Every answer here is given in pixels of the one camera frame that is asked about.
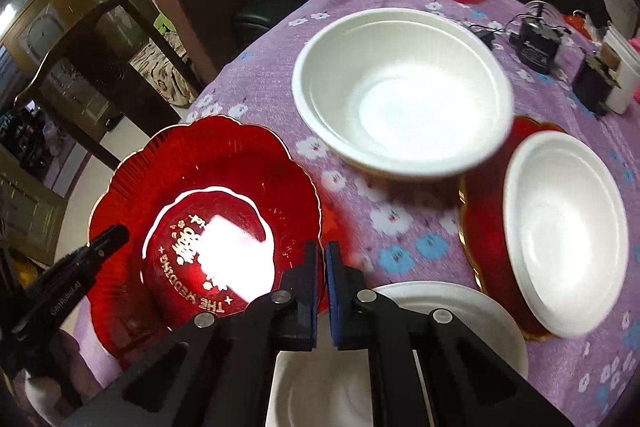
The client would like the dark wooden chair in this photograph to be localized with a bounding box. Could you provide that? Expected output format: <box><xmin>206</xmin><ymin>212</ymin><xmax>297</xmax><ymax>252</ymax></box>
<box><xmin>14</xmin><ymin>0</ymin><xmax>204</xmax><ymax>170</ymax></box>

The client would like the red wedding plate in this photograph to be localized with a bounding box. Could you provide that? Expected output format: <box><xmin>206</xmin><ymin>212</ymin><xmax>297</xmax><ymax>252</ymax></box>
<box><xmin>88</xmin><ymin>116</ymin><xmax>321</xmax><ymax>367</ymax></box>

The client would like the black device with cork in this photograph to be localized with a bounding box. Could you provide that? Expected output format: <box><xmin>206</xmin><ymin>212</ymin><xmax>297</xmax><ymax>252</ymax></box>
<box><xmin>572</xmin><ymin>43</ymin><xmax>620</xmax><ymax>117</ymax></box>

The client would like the white plastic jar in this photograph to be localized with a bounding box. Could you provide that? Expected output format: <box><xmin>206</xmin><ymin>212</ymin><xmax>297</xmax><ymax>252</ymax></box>
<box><xmin>603</xmin><ymin>23</ymin><xmax>640</xmax><ymax>115</ymax></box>

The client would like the red gold-rimmed plate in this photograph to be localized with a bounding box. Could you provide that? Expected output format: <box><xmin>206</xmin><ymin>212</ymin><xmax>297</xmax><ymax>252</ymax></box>
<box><xmin>459</xmin><ymin>116</ymin><xmax>561</xmax><ymax>341</ymax></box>

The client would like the small black plug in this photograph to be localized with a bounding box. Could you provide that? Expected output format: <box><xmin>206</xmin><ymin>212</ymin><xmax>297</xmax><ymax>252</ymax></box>
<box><xmin>469</xmin><ymin>25</ymin><xmax>497</xmax><ymax>50</ymax></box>

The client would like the black power adapter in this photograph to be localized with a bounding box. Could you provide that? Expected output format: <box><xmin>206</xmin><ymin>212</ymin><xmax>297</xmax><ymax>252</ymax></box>
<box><xmin>515</xmin><ymin>0</ymin><xmax>567</xmax><ymax>75</ymax></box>

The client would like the wooden glass door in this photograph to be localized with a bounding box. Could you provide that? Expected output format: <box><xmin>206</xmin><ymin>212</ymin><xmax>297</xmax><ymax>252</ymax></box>
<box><xmin>1</xmin><ymin>0</ymin><xmax>179</xmax><ymax>265</ymax></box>

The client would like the white paper bowl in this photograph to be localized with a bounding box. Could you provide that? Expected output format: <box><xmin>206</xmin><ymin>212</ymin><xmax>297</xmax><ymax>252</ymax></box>
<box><xmin>502</xmin><ymin>131</ymin><xmax>629</xmax><ymax>338</ymax></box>
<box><xmin>266</xmin><ymin>281</ymin><xmax>529</xmax><ymax>426</ymax></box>

